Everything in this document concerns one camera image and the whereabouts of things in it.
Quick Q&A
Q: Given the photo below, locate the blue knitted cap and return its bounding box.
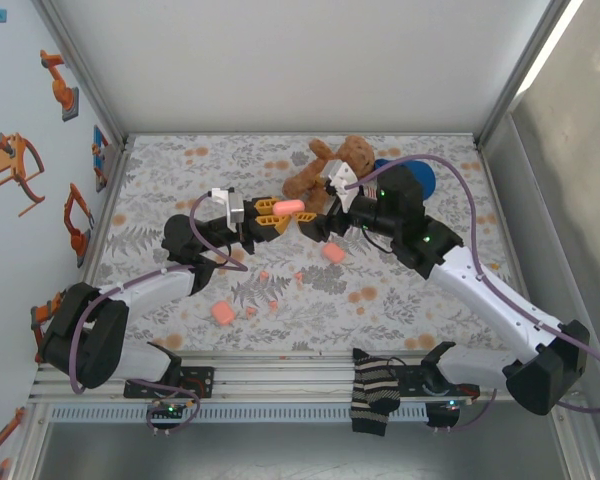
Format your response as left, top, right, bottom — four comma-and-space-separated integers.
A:
373, 157, 437, 200

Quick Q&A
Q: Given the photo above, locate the floral patterned table mat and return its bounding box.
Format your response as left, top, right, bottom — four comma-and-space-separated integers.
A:
82, 133, 514, 354

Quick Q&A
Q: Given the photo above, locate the brown teddy bear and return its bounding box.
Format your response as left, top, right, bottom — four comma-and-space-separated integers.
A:
281, 134, 377, 221

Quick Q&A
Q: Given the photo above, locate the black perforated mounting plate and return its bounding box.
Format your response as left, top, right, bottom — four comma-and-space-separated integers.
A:
389, 363, 481, 402
123, 366, 216, 400

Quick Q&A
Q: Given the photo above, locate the black beige striped sock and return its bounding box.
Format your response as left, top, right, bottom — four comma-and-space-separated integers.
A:
349, 348, 401, 437

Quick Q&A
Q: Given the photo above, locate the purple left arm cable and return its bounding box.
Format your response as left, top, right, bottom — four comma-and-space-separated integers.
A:
68, 192, 249, 436

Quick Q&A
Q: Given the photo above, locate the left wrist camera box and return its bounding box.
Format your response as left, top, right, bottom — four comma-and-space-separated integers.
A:
210, 187, 245, 226

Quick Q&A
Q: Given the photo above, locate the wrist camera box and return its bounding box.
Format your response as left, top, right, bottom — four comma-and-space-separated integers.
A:
322, 158, 366, 214
210, 187, 245, 226

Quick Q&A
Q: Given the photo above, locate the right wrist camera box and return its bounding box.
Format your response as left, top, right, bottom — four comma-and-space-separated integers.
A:
322, 158, 366, 214

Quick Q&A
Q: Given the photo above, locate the thin aluminium frame rail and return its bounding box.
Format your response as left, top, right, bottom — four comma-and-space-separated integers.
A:
124, 130, 481, 142

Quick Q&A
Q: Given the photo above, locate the blue orange machine wall sticker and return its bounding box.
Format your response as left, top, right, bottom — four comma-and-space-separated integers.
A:
90, 124, 112, 194

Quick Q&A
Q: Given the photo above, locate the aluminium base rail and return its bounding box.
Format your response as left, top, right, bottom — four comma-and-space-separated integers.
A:
28, 349, 584, 404

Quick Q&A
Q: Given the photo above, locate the aluminium frame post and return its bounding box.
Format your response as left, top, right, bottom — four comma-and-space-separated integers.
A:
32, 0, 129, 146
547, 397, 600, 480
474, 0, 581, 146

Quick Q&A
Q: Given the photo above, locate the white slotted cable duct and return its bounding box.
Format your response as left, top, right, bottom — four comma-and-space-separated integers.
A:
49, 403, 429, 424

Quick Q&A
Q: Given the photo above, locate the orange grey gripper wall sticker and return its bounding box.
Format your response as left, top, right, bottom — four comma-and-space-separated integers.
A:
0, 132, 46, 217

